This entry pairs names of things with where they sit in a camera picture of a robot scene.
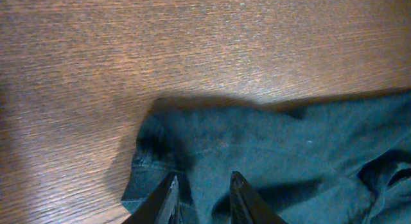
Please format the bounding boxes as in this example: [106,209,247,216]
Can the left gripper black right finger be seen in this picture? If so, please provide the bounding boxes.
[229,171,287,224]

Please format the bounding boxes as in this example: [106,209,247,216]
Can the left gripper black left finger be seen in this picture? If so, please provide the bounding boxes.
[122,173,180,224]

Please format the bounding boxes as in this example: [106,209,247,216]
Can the black t-shirt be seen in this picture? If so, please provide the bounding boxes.
[121,92,410,223]

